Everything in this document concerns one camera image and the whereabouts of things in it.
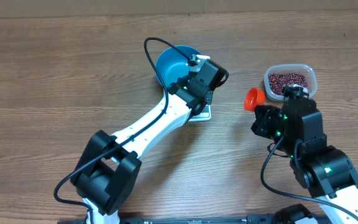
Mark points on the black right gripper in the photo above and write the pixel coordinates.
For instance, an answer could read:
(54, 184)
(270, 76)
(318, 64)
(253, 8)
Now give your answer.
(268, 117)

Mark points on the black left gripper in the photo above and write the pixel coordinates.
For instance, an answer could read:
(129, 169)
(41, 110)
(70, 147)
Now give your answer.
(184, 81)

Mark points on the red scoop blue handle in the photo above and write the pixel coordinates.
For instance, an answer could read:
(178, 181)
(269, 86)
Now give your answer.
(254, 97)

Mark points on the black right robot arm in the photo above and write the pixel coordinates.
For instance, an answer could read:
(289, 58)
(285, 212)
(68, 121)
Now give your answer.
(325, 171)

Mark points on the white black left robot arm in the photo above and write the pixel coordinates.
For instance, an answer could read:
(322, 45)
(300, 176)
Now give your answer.
(109, 165)

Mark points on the white digital kitchen scale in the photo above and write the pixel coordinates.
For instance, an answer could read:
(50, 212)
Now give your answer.
(205, 115)

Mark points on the teal plastic bowl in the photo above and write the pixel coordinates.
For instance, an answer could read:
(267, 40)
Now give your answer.
(171, 65)

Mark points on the red adzuki beans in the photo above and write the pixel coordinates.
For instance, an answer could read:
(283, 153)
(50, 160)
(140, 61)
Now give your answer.
(278, 81)

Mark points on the clear plastic food container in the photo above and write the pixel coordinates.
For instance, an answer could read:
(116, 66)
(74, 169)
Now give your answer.
(303, 69)

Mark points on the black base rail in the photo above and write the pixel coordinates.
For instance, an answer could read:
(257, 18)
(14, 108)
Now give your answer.
(297, 213)

